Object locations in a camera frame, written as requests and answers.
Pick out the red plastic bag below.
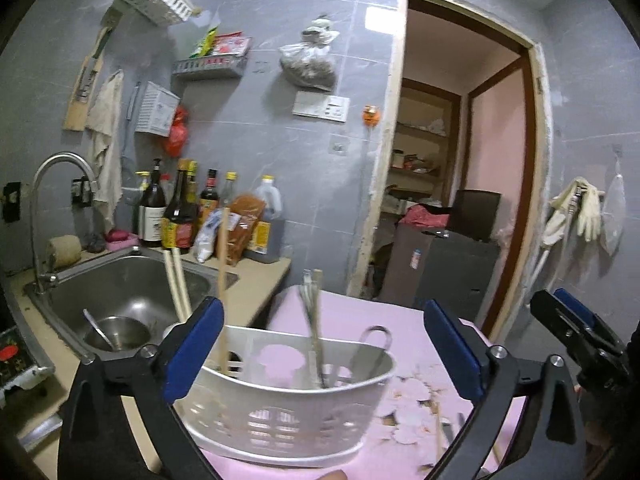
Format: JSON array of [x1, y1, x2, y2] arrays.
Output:
[[166, 106, 190, 157]]

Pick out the black chair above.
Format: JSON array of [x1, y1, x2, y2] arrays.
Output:
[[452, 189, 502, 241]]

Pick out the large dark soy sauce bottle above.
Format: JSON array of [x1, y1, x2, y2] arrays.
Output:
[[162, 158, 198, 253]]

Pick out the hanging beige towel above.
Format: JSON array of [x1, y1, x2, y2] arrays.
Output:
[[85, 70, 125, 228]]

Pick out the metal spoon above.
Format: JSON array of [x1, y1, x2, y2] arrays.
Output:
[[311, 270, 335, 390]]

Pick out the hanging wooden cutting board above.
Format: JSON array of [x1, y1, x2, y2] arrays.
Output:
[[63, 10, 121, 132]]

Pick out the white wall switch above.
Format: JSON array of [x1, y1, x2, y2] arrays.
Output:
[[292, 91, 326, 117]]

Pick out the pink flower print tablecloth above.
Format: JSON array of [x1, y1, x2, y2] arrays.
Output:
[[200, 287, 531, 480]]

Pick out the red pink cloth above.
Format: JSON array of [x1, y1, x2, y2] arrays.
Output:
[[400, 203, 451, 231]]

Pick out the wooden door frame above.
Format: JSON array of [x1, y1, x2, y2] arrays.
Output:
[[347, 0, 553, 341]]

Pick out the pink soap dish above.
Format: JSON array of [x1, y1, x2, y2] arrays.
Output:
[[105, 229, 141, 251]]

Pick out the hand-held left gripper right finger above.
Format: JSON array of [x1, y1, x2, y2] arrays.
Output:
[[422, 299, 587, 480]]

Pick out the white plastic utensil basket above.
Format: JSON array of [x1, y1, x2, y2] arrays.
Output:
[[172, 325, 396, 468]]

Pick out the plastic jug yellow cap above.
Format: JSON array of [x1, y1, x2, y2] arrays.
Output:
[[245, 175, 285, 263]]

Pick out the cream rubber gloves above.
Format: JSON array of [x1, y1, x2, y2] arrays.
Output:
[[542, 177, 606, 246]]

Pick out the green snack packet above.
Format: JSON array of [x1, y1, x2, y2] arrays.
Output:
[[189, 27, 221, 58]]

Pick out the dark bottle with pump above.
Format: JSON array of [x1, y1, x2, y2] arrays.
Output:
[[137, 158, 167, 248]]

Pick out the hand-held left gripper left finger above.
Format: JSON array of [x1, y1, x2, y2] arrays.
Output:
[[56, 296, 226, 480]]

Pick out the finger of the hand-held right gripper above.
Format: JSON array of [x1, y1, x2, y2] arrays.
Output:
[[530, 291, 583, 356], [554, 288, 628, 356]]

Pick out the dark bottle red cap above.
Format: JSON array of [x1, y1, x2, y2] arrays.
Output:
[[199, 169, 221, 221]]

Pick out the hanging clear plastic bag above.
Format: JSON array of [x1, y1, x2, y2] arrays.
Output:
[[601, 147, 627, 256]]

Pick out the metal loop handle utensil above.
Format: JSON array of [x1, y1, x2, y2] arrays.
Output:
[[349, 326, 392, 377]]

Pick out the beige loofah sponge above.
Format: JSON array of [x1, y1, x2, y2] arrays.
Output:
[[48, 235, 82, 270]]

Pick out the wooden storage shelf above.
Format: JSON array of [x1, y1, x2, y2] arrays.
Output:
[[385, 77, 461, 211]]

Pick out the white wall socket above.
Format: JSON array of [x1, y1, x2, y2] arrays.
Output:
[[322, 95, 350, 123]]

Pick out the black induction cooker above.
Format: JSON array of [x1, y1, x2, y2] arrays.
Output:
[[0, 325, 56, 396]]

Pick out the grey wall shelf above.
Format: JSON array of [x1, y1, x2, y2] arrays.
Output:
[[172, 54, 248, 81]]

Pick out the steel bowl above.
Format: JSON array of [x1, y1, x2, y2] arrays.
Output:
[[82, 316, 152, 353]]

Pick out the hanging clear bag dried goods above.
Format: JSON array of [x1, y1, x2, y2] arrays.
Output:
[[279, 14, 341, 92]]

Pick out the stainless steel sink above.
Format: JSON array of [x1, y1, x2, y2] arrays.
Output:
[[25, 255, 241, 361]]

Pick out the red snack packet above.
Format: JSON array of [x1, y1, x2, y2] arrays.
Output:
[[210, 32, 252, 56]]

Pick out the curved steel faucet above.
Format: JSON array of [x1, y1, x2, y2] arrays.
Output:
[[30, 152, 98, 293]]

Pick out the white wall caddy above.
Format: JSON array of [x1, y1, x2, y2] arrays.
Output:
[[135, 81, 181, 136]]

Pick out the metal ladle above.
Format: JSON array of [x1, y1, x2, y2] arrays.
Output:
[[82, 308, 116, 351]]

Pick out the clear bottle yellow cap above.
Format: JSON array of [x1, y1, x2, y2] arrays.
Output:
[[220, 172, 237, 211]]

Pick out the white blue food packet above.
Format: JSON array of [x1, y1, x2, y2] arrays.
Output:
[[192, 210, 236, 263]]

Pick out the orange brown food bag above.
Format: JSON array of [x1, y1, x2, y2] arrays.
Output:
[[225, 195, 266, 266]]

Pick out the white hose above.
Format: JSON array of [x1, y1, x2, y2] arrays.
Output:
[[525, 240, 551, 306]]

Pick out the person's right hand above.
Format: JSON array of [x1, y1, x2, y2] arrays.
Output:
[[575, 385, 608, 448]]

